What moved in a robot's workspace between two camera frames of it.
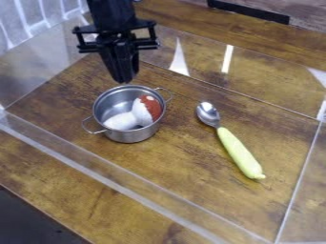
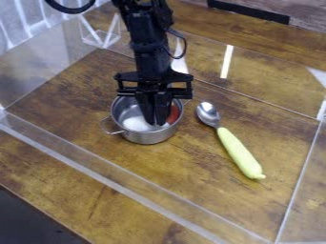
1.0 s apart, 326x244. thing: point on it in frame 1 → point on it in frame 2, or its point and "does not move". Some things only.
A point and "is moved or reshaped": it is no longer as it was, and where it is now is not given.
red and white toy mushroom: [146, 113] is moved or reshaped
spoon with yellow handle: [209, 115] does not move
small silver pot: [118, 101] is moved or reshaped
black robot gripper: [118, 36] → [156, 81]
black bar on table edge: [249, 11] does not move
